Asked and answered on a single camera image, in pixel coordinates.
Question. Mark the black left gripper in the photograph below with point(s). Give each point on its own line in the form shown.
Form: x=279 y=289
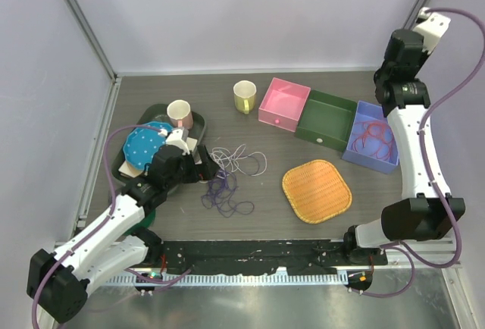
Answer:
x=208 y=166

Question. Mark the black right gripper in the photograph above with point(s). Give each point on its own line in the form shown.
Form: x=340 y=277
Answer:
x=422 y=60

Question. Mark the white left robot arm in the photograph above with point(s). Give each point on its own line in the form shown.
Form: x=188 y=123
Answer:
x=60 y=282

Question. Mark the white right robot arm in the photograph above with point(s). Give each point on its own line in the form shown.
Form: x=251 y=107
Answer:
x=427 y=210

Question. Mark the pink mug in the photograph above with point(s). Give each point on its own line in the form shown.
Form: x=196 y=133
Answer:
x=180 y=114

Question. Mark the blue polka dot plate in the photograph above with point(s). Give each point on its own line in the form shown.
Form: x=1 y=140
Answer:
x=143 y=142

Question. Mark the dark green tray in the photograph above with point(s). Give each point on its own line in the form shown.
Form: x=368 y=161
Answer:
x=158 y=113

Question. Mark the green tape roll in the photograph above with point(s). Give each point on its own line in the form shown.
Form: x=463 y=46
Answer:
x=147 y=221

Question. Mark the cream wooden board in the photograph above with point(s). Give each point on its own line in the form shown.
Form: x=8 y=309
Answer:
x=128 y=170

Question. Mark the yellow mug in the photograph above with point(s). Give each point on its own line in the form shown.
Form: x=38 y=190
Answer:
x=244 y=93

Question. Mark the blue drawer box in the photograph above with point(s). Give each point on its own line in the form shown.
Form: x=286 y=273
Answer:
x=371 y=143

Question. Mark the green drawer box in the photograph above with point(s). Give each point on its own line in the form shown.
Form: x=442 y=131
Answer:
x=326 y=120

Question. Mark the pink drawer box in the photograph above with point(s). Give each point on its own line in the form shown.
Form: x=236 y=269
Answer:
x=283 y=104

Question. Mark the orange woven basket tray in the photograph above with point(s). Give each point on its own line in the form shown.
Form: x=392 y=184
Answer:
x=316 y=191

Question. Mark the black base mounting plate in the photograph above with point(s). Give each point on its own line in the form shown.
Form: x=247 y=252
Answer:
x=258 y=257

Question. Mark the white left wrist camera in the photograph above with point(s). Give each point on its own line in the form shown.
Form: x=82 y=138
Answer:
x=177 y=137

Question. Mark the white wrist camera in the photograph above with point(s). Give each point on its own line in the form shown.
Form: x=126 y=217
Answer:
x=177 y=137
x=432 y=26

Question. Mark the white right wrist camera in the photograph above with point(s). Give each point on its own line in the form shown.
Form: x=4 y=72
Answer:
x=432 y=26

